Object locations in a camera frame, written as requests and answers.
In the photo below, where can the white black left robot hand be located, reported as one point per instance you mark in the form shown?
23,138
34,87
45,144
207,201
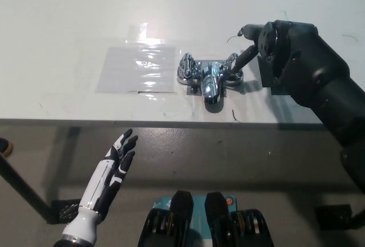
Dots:
105,178

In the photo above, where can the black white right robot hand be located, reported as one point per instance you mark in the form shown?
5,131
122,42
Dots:
266,41

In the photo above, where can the chrome faucet body with spout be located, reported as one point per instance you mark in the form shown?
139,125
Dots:
211,87

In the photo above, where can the black tape square patch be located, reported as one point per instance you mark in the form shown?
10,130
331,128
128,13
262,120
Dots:
265,73

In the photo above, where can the black floor foot plate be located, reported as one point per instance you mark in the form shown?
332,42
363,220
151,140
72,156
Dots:
332,215
62,214

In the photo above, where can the black shoe with tan sole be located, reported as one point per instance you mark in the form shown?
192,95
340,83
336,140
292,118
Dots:
5,147

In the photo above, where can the black metal frame bar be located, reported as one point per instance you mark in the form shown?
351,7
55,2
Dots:
22,187

